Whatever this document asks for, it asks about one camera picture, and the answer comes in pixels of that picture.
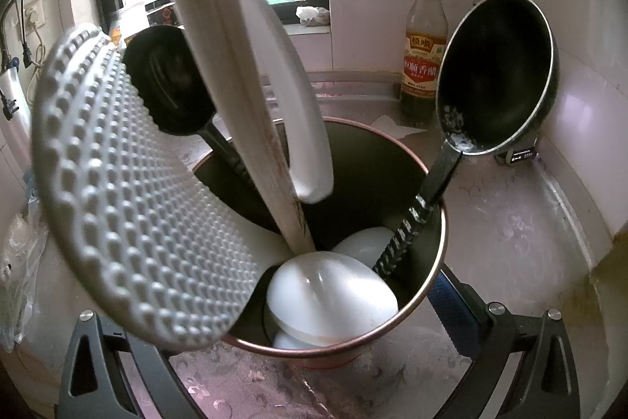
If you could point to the wall socket with plugs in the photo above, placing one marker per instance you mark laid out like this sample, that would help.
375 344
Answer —
34 12

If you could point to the white plastic spatula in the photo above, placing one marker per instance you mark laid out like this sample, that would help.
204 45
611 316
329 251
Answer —
221 55

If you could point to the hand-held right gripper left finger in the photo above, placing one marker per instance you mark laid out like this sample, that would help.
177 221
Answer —
147 375

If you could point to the clear jar dark lid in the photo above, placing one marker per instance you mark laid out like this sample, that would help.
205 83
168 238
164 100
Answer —
162 14

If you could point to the white paper scrap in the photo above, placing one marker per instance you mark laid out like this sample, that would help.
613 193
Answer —
397 127

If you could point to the vinegar bottle yellow cap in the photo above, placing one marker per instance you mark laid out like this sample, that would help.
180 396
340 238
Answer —
424 65

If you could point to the black plug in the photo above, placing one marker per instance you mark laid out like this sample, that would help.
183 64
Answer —
9 105

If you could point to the clear plastic bag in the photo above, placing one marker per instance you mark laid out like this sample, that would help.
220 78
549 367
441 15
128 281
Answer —
17 281

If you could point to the black ladle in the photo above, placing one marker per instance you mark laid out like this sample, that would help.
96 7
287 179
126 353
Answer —
495 75

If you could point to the black spoon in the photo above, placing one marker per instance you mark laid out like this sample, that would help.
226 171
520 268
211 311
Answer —
162 80

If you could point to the white pipe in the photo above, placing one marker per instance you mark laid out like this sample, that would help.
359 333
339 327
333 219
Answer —
10 129

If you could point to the dark metal utensil pot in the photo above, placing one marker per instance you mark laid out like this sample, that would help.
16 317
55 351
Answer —
373 173

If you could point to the white dotted rice paddle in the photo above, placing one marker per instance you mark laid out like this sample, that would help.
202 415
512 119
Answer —
122 178

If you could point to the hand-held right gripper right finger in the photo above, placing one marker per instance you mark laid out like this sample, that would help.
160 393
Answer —
444 294

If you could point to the crumpled white tissue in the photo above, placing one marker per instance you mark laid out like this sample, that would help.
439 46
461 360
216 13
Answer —
311 15

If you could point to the smartphone on stand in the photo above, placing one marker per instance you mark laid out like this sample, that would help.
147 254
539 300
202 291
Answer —
520 155

